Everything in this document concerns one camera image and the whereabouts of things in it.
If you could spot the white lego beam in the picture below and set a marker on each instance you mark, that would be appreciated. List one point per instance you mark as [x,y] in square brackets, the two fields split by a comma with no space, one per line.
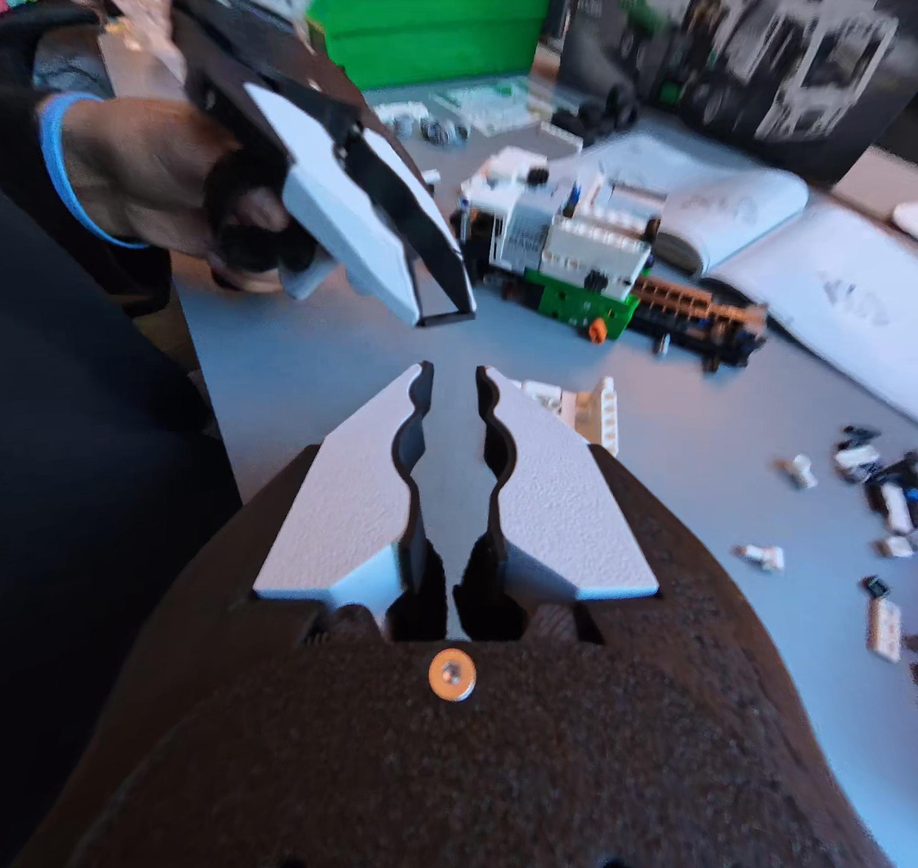
[563,136]

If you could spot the pile of dark lego pins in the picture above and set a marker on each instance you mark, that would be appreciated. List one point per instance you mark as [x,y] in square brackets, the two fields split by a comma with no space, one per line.
[878,480]

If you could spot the white lego pin connector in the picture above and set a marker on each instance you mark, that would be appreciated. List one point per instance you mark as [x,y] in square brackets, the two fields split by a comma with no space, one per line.
[760,557]
[800,471]

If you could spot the white lego cab assembly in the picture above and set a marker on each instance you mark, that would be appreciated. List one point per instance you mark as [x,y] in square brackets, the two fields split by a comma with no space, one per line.
[588,409]

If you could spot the instruction sign on stand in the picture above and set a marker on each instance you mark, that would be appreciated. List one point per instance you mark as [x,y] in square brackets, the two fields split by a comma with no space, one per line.
[907,219]

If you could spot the green printed sticker sheet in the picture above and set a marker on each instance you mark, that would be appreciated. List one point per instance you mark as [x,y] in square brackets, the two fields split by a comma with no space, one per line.
[488,104]

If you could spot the white lego plate with holes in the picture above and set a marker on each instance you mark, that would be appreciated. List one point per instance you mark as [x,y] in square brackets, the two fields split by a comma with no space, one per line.
[883,628]

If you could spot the person's left hand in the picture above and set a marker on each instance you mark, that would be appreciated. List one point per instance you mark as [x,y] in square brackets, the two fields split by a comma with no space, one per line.
[143,172]

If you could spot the grey lego axle pin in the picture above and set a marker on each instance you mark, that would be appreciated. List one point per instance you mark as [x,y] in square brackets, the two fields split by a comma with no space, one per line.
[661,344]

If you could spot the open instruction booklet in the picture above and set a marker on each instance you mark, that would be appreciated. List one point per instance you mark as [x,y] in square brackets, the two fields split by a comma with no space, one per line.
[789,251]

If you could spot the green plastic bin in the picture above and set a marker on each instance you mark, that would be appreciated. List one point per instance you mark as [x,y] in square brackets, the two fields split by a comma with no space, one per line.
[430,14]

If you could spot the blue wristband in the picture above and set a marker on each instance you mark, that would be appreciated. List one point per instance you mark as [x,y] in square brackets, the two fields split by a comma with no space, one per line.
[49,150]

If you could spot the grey lego wheel hub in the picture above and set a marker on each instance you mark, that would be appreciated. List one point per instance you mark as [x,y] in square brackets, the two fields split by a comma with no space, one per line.
[459,129]
[434,130]

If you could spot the partly built lego truck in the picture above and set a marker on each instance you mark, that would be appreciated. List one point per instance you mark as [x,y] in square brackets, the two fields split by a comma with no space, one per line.
[574,244]

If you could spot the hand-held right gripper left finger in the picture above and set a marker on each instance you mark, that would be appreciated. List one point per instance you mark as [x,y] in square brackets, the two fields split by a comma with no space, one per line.
[337,516]

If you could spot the white lego connector block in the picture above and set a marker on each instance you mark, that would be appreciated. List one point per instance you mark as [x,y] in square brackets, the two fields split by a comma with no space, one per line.
[394,120]

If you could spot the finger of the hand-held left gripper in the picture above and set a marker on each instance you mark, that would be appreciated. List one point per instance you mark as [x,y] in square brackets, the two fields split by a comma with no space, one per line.
[423,222]
[344,222]

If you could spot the person's left forearm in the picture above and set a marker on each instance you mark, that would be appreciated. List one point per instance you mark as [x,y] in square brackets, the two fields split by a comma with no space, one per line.
[18,129]

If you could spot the black lego set box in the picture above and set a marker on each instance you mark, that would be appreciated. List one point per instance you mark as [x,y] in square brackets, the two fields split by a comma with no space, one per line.
[753,43]

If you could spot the small white lego plate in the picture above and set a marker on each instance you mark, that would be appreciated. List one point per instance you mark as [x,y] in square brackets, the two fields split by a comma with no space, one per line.
[431,177]

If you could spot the pile of black lego tires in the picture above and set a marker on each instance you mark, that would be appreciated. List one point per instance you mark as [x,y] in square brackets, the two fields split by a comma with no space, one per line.
[595,115]

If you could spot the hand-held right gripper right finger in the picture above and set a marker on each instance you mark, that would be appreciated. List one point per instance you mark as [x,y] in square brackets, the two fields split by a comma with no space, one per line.
[566,516]

